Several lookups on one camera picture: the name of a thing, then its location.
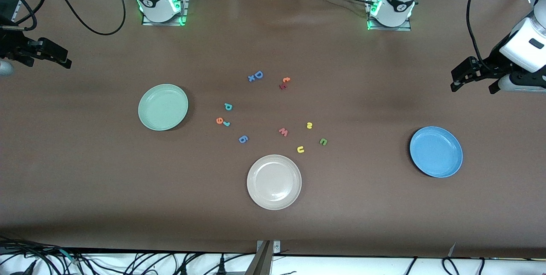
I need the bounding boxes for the blue plate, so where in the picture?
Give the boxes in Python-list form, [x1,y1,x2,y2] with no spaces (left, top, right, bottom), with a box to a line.
[409,126,463,178]

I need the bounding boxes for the light green plate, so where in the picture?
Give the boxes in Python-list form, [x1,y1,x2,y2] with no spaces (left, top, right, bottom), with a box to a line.
[138,84,189,131]

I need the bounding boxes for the beige plate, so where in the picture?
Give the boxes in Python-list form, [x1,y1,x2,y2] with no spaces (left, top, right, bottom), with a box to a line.
[247,154,302,211]

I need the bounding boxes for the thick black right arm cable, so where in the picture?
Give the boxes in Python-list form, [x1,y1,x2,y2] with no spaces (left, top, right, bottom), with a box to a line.
[45,0,127,36]

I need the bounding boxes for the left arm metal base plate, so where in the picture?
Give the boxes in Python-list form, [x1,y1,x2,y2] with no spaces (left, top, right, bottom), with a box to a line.
[366,0,412,32]

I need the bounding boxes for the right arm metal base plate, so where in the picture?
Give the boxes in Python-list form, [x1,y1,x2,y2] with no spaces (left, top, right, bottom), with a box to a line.
[142,0,189,26]

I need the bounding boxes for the looped black cable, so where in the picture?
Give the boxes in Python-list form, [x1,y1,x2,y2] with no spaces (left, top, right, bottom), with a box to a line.
[441,257,460,275]

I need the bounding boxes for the teal cable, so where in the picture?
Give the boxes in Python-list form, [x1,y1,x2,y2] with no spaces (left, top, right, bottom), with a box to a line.
[59,249,81,266]

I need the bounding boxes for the aluminium table bracket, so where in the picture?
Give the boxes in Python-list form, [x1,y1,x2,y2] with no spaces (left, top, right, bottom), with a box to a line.
[244,240,282,275]

